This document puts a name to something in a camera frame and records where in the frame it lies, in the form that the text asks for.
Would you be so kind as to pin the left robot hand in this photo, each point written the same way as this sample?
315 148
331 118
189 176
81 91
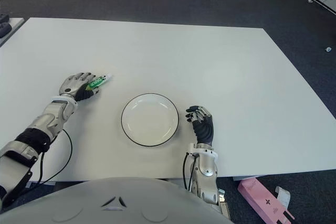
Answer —
71 83

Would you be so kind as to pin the white side table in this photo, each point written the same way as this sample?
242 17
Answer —
10 32

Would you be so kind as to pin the black game controller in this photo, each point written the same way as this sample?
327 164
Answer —
4 18
4 29

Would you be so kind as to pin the grey robot torso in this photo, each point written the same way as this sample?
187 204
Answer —
113 203

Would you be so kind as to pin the white paper strip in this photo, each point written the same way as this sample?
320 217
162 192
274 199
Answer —
284 195

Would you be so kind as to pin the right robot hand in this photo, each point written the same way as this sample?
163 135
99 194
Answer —
204 129

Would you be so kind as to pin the white plate with black rim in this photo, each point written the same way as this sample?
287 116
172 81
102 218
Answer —
149 120

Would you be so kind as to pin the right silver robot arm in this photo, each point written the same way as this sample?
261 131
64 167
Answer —
207 166

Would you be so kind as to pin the pink cardboard box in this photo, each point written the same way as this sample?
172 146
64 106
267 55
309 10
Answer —
258 195

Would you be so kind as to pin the green white toothpaste tube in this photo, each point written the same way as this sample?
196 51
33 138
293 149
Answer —
101 80

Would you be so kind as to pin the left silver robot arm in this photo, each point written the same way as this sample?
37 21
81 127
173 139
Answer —
50 119

